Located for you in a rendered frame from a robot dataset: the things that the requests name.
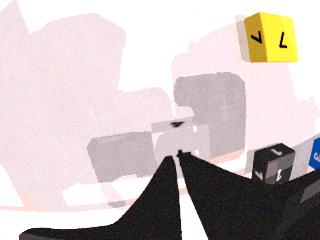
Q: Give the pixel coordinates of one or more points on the blue block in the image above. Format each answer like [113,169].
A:
[314,160]

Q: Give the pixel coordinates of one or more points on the yellow block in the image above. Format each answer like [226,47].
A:
[271,38]

